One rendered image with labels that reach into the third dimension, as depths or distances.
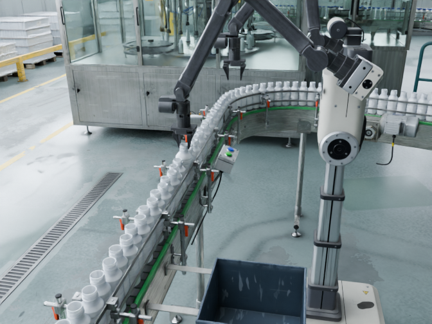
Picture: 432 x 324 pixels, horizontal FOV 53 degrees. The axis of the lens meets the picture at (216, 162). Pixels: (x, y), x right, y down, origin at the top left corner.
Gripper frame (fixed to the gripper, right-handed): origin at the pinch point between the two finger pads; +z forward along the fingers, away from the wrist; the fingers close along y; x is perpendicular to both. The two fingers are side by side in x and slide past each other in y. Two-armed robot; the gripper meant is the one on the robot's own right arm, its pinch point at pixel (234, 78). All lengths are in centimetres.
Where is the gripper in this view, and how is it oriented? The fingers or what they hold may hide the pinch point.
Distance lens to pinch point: 216.8
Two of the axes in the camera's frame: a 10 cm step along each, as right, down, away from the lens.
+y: -9.8, -0.7, 1.8
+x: -1.9, 4.0, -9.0
